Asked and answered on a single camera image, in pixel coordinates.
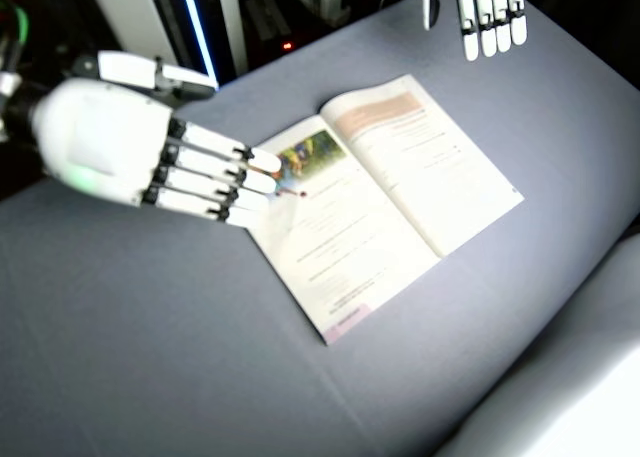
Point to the grey table cloth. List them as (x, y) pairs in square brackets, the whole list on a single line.
[(150, 327)]

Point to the paper booklet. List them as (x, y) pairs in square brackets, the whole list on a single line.
[(360, 227)]

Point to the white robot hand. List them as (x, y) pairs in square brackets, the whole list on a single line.
[(487, 7), (100, 127)]

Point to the white tower with blue light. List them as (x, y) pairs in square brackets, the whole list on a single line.
[(200, 22)]

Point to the black device with red light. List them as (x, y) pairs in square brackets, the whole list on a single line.
[(286, 46)]

